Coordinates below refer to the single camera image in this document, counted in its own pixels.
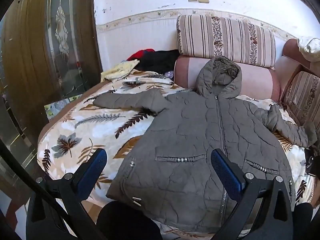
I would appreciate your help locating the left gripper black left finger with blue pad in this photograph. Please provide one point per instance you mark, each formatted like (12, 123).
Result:
(55, 210)

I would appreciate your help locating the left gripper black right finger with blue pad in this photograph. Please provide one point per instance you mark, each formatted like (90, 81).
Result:
(274, 217)

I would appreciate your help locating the grey quilted hooded jacket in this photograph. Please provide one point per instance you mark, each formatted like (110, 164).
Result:
(168, 174)

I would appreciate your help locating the black clothing pile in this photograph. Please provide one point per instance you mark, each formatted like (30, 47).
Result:
(159, 61)

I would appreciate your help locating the striped side cushion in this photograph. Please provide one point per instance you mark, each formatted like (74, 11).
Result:
(302, 99)

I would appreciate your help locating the pink sofa bolster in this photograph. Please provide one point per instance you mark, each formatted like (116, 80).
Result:
(257, 82)

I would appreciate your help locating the yellow cloth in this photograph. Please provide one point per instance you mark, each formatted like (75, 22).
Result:
(119, 71)

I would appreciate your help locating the brown wooden glass door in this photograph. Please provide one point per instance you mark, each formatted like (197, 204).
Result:
(49, 52)

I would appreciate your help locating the red garment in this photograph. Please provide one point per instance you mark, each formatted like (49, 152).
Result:
(140, 54)

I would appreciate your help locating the white crumpled cloth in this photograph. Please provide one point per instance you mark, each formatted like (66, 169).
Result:
(309, 47)

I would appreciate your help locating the striped floral back cushion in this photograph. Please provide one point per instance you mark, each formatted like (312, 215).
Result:
(242, 42)

